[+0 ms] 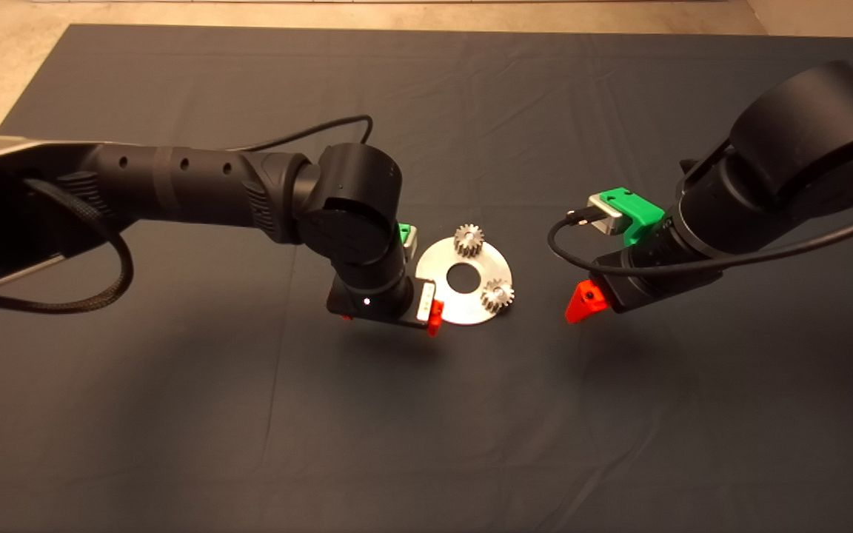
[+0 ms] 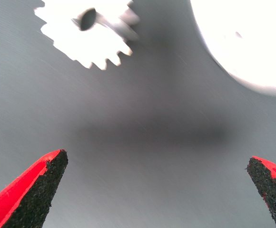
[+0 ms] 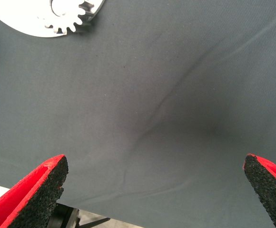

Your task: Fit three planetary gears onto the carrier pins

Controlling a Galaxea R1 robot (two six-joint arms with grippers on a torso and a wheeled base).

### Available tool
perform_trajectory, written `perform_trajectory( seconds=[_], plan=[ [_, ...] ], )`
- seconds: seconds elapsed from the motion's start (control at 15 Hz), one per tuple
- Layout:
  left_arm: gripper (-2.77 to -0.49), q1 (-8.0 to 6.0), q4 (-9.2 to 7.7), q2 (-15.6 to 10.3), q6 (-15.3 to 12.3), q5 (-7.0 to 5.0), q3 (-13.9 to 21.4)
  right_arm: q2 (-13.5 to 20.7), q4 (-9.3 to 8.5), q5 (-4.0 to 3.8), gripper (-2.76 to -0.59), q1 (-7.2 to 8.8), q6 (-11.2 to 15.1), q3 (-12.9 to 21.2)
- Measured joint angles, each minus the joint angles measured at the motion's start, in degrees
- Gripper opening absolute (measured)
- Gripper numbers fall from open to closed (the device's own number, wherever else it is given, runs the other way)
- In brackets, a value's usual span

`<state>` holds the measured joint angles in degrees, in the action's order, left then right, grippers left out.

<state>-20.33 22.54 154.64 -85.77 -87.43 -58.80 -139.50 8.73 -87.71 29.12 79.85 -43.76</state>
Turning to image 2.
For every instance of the dark table cloth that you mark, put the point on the dark table cloth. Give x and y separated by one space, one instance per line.
128 118

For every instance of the round metal carrier plate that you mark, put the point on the round metal carrier plate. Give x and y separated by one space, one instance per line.
247 47

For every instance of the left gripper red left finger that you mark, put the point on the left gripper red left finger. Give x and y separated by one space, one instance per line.
26 202

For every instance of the small steel planetary gear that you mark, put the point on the small steel planetary gear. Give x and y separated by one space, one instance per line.
81 45

